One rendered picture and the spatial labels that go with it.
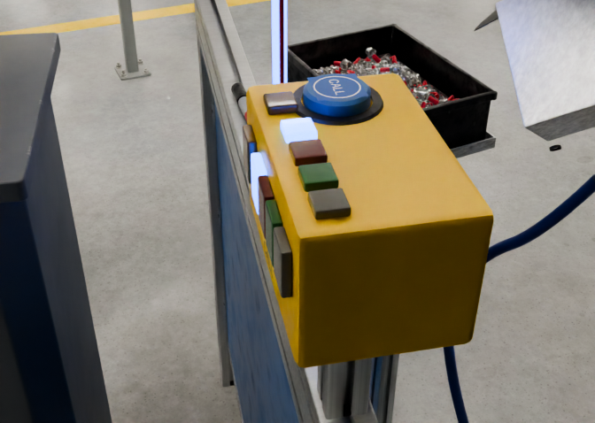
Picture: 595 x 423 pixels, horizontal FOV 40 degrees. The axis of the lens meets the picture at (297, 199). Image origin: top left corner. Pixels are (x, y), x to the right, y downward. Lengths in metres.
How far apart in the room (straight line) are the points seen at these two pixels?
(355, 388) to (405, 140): 0.19
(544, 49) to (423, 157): 0.38
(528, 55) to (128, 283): 1.40
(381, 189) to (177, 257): 1.69
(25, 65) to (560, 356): 1.36
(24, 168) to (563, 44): 0.49
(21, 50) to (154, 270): 1.19
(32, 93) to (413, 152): 0.49
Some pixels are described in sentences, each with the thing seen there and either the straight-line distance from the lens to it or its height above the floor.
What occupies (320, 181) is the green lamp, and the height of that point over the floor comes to 1.08.
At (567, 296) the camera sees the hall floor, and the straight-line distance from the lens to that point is 2.06.
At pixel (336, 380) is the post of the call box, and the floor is 0.90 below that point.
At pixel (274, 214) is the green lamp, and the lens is 0.42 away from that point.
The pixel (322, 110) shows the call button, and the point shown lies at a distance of 0.47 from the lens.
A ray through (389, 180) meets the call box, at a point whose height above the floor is 1.07.
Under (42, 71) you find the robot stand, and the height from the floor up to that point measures 0.93.
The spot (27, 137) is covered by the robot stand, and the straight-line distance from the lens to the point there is 0.77.
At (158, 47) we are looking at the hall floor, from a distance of 3.18.
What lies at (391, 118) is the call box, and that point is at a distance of 0.48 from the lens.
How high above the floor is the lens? 1.30
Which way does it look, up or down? 35 degrees down
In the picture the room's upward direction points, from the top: straight up
